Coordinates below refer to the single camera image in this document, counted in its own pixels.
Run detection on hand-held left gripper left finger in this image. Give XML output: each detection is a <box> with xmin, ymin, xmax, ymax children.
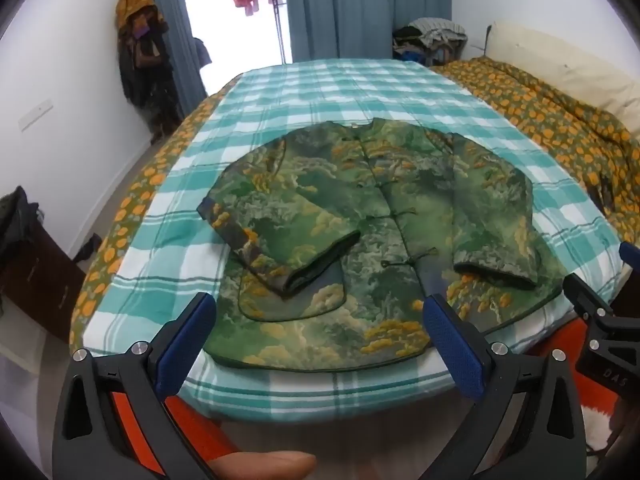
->
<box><xmin>52</xmin><ymin>292</ymin><xmax>218</xmax><ymax>480</ymax></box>

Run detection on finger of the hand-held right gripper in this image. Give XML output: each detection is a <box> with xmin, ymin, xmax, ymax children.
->
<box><xmin>562</xmin><ymin>272</ymin><xmax>623</xmax><ymax>320</ymax></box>
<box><xmin>619</xmin><ymin>241</ymin><xmax>640</xmax><ymax>273</ymax></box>

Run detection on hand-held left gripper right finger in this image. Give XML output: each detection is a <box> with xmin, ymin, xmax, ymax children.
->
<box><xmin>422</xmin><ymin>294</ymin><xmax>588</xmax><ymax>480</ymax></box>

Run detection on green printed jacket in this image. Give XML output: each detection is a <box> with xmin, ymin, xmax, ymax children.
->
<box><xmin>196</xmin><ymin>117</ymin><xmax>573</xmax><ymax>373</ymax></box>

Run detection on dark hanging clothes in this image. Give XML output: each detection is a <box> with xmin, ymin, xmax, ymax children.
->
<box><xmin>117</xmin><ymin>7</ymin><xmax>183</xmax><ymax>143</ymax></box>

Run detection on pile of clothes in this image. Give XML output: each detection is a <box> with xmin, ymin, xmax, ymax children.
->
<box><xmin>391</xmin><ymin>25</ymin><xmax>463</xmax><ymax>67</ymax></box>

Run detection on person's left hand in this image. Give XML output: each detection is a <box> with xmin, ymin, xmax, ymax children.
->
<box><xmin>207</xmin><ymin>451</ymin><xmax>317</xmax><ymax>480</ymax></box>

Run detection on orange rug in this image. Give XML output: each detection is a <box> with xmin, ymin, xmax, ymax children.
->
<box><xmin>107</xmin><ymin>320</ymin><xmax>640</xmax><ymax>476</ymax></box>

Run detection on dark cloth on floor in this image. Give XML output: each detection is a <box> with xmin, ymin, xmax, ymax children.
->
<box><xmin>75</xmin><ymin>232</ymin><xmax>103</xmax><ymax>263</ymax></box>

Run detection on orange floral mattress sheet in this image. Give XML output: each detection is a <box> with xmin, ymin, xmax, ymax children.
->
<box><xmin>69</xmin><ymin>92</ymin><xmax>236</xmax><ymax>356</ymax></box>

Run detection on dark wooden cabinet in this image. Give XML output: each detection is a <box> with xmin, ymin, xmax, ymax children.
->
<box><xmin>0</xmin><ymin>230</ymin><xmax>86</xmax><ymax>343</ymax></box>

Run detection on orange floral quilt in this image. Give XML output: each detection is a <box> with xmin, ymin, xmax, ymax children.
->
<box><xmin>432</xmin><ymin>57</ymin><xmax>640</xmax><ymax>241</ymax></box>

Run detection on black bag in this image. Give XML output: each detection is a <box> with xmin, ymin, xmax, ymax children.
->
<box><xmin>0</xmin><ymin>186</ymin><xmax>41</xmax><ymax>281</ymax></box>

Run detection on cream headboard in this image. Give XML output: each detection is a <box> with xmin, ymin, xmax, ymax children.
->
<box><xmin>487</xmin><ymin>22</ymin><xmax>640</xmax><ymax>131</ymax></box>

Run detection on teal plaid bedsheet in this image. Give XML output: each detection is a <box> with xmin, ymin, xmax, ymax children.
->
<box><xmin>82</xmin><ymin>57</ymin><xmax>626</xmax><ymax>408</ymax></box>

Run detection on grey checked cloth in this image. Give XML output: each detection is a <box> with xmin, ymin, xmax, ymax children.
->
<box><xmin>410</xmin><ymin>17</ymin><xmax>468</xmax><ymax>45</ymax></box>

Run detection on blue curtain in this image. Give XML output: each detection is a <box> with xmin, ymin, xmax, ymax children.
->
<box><xmin>127</xmin><ymin>0</ymin><xmax>208</xmax><ymax>136</ymax></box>
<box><xmin>282</xmin><ymin>0</ymin><xmax>453</xmax><ymax>63</ymax></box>

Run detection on yellow patterned hanging garment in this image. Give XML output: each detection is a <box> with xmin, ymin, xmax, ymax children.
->
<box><xmin>116</xmin><ymin>0</ymin><xmax>168</xmax><ymax>36</ymax></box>

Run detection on white wall plate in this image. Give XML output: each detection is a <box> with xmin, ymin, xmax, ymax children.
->
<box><xmin>19</xmin><ymin>101</ymin><xmax>53</xmax><ymax>132</ymax></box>

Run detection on sliding door frame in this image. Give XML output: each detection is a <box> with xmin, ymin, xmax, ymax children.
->
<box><xmin>274</xmin><ymin>0</ymin><xmax>292</xmax><ymax>63</ymax></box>

